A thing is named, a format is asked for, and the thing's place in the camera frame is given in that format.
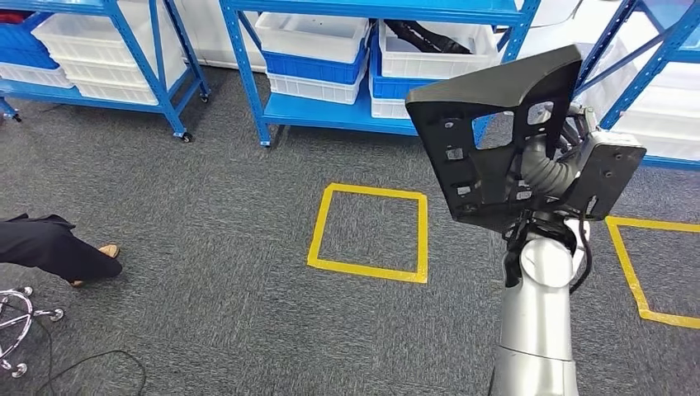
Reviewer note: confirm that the black plastic plate frame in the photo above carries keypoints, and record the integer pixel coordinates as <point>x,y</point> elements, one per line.
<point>492,76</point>

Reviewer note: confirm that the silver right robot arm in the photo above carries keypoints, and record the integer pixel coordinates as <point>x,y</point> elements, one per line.
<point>536,317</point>

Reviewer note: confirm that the black curved plastic part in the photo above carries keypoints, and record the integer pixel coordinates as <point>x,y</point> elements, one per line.
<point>426,38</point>

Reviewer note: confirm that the blue wheeled shelf rack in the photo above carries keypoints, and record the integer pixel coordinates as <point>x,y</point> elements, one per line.
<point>33,92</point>

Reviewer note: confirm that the yellow floor tape square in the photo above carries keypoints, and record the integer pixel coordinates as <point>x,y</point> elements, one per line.
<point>629,268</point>
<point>366,271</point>

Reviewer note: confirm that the white car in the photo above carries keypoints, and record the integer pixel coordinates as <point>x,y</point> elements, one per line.
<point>208,27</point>

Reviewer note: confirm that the person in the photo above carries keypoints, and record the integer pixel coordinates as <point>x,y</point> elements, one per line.
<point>49,251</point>

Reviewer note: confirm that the chrome stool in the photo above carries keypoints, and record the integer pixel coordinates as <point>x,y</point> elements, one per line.
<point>56,315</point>

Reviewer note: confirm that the red plastic bin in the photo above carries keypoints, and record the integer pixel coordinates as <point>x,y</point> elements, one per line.
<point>11,17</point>

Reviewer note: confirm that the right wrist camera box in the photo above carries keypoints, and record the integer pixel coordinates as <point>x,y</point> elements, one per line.
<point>607,180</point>

